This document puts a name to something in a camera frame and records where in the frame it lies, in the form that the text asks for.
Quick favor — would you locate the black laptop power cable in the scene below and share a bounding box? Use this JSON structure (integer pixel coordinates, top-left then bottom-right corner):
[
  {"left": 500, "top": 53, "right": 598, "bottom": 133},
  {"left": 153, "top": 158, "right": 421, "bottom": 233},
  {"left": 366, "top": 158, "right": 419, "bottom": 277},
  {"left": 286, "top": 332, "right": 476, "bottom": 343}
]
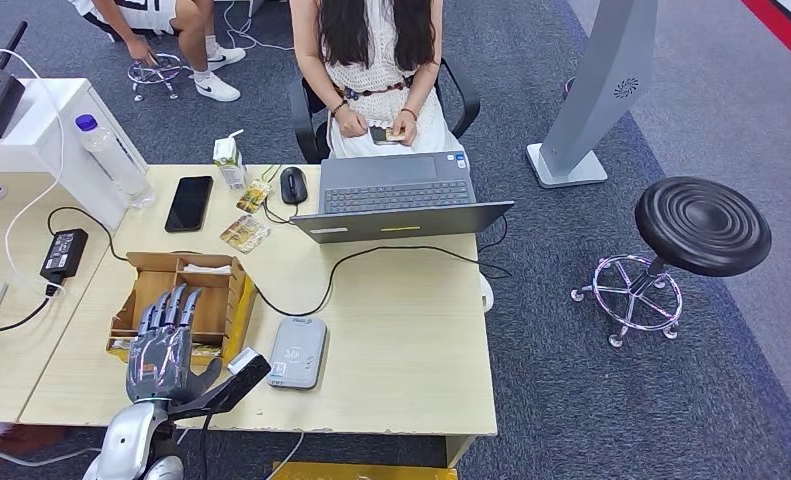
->
[{"left": 255, "top": 213, "right": 514, "bottom": 318}]

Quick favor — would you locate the grey card reader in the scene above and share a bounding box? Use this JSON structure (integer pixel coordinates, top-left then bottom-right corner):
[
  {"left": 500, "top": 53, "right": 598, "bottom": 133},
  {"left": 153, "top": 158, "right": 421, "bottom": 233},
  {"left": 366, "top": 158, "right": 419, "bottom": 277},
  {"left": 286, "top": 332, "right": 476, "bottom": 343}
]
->
[{"left": 266, "top": 315, "right": 329, "bottom": 391}]

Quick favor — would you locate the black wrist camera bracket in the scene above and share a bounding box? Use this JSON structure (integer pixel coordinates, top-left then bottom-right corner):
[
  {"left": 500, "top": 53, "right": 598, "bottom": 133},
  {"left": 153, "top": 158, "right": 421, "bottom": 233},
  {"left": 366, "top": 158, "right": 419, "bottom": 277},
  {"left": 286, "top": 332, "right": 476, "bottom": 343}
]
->
[{"left": 166, "top": 354, "right": 272, "bottom": 422}]

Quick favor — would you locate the grey laptop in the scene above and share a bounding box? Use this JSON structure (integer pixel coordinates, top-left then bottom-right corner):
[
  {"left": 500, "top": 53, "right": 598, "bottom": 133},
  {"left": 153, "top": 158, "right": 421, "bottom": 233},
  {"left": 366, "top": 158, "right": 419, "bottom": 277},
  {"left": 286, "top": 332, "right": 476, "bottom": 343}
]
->
[{"left": 290, "top": 150, "right": 516, "bottom": 245}]

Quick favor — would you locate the grey standing kiosk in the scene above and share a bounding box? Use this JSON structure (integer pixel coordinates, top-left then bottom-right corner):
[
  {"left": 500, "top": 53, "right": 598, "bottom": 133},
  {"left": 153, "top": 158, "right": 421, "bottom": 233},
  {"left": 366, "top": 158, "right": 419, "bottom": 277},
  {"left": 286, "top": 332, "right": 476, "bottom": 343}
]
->
[{"left": 526, "top": 0, "right": 659, "bottom": 191}]

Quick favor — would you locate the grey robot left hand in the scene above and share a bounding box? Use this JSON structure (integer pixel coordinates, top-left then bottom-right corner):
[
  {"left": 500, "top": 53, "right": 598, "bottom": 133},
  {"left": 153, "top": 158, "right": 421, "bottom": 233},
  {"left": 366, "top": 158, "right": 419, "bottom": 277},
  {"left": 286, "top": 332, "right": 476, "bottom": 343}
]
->
[{"left": 125, "top": 283, "right": 224, "bottom": 405}]

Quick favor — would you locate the black office chair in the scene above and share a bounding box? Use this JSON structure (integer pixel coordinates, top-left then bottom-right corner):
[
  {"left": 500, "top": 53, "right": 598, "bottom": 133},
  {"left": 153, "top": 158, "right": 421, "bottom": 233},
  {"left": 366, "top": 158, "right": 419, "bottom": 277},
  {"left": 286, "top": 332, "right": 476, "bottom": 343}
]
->
[{"left": 288, "top": 56, "right": 482, "bottom": 166}]

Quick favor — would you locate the person's phone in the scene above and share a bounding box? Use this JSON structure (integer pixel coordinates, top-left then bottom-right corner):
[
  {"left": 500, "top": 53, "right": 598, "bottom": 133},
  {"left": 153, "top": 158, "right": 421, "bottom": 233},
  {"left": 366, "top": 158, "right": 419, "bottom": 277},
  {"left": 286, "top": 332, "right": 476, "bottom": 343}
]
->
[{"left": 368, "top": 125, "right": 408, "bottom": 146}]

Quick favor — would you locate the wooden card organiser box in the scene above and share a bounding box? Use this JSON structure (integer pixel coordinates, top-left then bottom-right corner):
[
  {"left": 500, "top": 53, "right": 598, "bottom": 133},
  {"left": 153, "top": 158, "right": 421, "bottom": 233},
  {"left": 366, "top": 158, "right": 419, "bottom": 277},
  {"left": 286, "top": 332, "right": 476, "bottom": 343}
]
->
[{"left": 105, "top": 250, "right": 258, "bottom": 368}]

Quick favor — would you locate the white floor cable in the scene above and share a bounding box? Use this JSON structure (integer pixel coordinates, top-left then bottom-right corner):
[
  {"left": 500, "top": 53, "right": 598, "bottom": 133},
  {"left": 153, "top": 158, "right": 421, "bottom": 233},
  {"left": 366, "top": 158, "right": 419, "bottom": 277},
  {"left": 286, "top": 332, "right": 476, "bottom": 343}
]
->
[{"left": 222, "top": 0, "right": 297, "bottom": 53}]

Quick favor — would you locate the black smartphone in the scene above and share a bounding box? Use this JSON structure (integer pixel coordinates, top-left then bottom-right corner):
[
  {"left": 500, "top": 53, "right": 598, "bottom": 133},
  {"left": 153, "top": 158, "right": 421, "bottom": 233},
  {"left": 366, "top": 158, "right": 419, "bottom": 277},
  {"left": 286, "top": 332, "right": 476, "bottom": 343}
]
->
[{"left": 164, "top": 175, "right": 215, "bottom": 234}]

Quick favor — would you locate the person's right hand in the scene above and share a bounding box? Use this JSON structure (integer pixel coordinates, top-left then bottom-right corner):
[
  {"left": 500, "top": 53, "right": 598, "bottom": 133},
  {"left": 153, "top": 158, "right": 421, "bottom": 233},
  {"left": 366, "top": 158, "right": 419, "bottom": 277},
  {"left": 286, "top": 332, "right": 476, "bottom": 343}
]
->
[{"left": 333, "top": 105, "right": 370, "bottom": 139}]

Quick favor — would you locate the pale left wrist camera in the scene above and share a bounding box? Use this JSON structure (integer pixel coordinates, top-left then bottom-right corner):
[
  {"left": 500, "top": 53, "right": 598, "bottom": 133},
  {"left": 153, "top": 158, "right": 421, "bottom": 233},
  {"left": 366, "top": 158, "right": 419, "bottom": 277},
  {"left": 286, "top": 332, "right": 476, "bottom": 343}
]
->
[{"left": 227, "top": 347, "right": 264, "bottom": 377}]

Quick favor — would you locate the black mains cable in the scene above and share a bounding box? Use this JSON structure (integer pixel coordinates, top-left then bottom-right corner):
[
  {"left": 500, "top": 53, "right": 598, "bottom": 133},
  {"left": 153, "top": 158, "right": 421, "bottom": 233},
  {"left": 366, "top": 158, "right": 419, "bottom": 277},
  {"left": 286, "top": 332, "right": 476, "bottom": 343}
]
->
[{"left": 0, "top": 281, "right": 62, "bottom": 346}]

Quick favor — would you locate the black round stool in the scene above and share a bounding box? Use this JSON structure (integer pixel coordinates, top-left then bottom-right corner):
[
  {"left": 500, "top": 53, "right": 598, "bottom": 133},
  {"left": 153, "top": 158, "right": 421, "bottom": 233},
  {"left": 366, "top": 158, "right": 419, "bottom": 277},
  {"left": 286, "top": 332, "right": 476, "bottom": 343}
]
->
[{"left": 570, "top": 176, "right": 773, "bottom": 350}]

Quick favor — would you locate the black power adapter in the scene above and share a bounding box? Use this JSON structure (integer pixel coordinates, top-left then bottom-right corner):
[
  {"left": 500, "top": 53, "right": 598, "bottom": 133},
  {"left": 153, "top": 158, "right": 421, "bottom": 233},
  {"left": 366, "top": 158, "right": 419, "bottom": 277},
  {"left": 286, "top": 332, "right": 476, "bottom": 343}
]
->
[{"left": 39, "top": 228, "right": 90, "bottom": 284}]

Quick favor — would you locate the person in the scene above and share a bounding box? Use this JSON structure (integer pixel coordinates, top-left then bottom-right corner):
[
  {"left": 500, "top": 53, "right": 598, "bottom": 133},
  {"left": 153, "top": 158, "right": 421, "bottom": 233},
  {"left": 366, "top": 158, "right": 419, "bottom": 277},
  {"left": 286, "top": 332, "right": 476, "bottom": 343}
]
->
[
  {"left": 68, "top": 0, "right": 247, "bottom": 104},
  {"left": 288, "top": 0, "right": 496, "bottom": 314}
]

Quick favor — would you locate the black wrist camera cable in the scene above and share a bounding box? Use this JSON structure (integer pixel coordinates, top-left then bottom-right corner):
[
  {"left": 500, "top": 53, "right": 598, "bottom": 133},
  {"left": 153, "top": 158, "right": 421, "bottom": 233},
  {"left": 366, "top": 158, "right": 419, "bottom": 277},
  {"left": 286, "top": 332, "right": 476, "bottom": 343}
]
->
[{"left": 198, "top": 413, "right": 212, "bottom": 480}]

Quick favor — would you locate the yellow floor tape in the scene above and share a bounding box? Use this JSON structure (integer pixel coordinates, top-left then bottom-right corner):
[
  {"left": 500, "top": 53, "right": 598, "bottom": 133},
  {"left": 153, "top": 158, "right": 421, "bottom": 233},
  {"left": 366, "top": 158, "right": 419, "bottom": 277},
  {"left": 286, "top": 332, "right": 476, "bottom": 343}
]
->
[{"left": 270, "top": 461, "right": 459, "bottom": 480}]

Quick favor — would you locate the white charging cable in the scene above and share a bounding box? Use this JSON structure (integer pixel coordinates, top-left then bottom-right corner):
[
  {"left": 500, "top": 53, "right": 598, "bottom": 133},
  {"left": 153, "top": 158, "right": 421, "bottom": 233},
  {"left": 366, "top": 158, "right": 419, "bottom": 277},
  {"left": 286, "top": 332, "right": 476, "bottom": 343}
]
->
[{"left": 0, "top": 49, "right": 66, "bottom": 296}]

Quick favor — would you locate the clear water bottle blue cap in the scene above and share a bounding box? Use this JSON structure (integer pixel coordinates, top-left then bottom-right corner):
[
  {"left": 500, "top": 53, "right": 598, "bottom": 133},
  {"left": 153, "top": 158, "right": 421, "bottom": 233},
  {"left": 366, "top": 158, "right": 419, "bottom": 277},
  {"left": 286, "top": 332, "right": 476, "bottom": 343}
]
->
[{"left": 74, "top": 113, "right": 157, "bottom": 211}]

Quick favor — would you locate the black adapter cable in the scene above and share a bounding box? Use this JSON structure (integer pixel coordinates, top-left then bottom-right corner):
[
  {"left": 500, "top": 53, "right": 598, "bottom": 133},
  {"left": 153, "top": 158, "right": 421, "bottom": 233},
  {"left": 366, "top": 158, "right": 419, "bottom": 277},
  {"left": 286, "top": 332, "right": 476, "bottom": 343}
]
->
[{"left": 45, "top": 206, "right": 131, "bottom": 263}]

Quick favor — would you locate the black computer mouse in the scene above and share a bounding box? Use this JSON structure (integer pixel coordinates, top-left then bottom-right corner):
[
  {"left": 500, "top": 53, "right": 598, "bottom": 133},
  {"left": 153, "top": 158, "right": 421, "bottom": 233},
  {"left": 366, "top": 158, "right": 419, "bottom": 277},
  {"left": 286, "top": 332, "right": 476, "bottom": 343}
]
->
[{"left": 279, "top": 166, "right": 309, "bottom": 206}]

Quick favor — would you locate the black mouse cable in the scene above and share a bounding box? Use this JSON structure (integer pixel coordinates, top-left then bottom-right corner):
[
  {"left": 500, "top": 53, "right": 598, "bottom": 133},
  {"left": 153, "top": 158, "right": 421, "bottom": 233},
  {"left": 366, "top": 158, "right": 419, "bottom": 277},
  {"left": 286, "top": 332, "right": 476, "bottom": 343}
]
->
[{"left": 262, "top": 165, "right": 302, "bottom": 227}]

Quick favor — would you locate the white desk partition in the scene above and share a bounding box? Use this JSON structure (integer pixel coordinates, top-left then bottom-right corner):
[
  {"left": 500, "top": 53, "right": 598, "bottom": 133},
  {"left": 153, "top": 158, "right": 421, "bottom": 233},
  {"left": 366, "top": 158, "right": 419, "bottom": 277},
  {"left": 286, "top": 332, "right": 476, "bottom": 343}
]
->
[{"left": 0, "top": 78, "right": 149, "bottom": 231}]

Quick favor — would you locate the chrome stool base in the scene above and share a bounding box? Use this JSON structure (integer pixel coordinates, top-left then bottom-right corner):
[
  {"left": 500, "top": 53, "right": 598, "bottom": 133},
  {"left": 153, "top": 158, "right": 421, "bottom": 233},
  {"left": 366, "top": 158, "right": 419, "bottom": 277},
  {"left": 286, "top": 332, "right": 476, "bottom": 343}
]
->
[{"left": 126, "top": 52, "right": 184, "bottom": 104}]

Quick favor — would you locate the person's left hand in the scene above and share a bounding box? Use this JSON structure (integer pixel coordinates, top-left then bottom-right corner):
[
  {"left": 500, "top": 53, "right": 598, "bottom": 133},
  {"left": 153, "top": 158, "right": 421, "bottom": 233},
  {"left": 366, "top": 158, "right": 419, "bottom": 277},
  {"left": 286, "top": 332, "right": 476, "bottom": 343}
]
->
[{"left": 391, "top": 111, "right": 420, "bottom": 147}]

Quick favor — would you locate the small drink carton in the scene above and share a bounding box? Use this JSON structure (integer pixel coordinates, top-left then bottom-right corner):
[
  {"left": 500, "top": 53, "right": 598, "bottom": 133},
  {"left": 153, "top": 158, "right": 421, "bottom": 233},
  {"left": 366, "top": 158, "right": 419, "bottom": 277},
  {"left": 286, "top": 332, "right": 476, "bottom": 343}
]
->
[{"left": 212, "top": 129, "right": 249, "bottom": 193}]

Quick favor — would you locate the hotel key card with lanyard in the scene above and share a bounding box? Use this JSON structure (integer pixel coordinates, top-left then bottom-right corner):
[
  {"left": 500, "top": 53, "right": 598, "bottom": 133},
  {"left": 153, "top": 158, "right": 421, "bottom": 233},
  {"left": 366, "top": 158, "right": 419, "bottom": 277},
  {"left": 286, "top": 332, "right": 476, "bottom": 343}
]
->
[{"left": 236, "top": 164, "right": 284, "bottom": 215}]

